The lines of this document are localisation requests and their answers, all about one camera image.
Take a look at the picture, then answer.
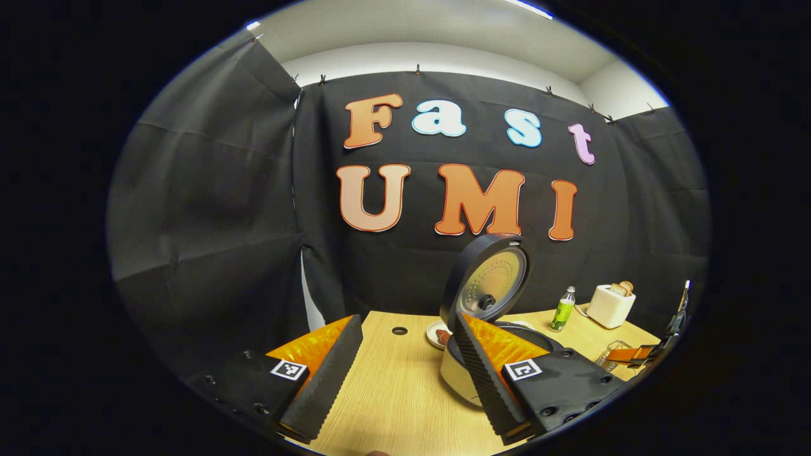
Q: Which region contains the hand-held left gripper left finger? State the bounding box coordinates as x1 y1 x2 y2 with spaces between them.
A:
186 313 364 445

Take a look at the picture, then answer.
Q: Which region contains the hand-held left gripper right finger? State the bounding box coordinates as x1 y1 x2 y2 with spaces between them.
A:
451 310 628 446

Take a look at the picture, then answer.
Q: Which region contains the wire chopstick holder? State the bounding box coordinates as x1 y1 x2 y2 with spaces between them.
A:
596 340 633 372

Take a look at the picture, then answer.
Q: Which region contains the dark lidded rice cooker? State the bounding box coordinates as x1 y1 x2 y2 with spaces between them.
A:
439 233 565 407

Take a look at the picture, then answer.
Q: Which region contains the white toaster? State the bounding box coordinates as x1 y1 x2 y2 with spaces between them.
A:
586 284 636 329

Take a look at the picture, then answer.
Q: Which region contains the round plate with red food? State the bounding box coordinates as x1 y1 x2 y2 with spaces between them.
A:
426 320 454 350

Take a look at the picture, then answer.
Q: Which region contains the green drink bottle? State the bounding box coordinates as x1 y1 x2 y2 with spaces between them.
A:
549 286 576 332

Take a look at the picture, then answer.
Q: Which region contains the black backdrop cloth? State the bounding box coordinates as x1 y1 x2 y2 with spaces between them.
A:
106 38 712 381

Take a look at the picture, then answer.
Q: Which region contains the row of small black clips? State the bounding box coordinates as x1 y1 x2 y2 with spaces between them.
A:
250 33 656 125

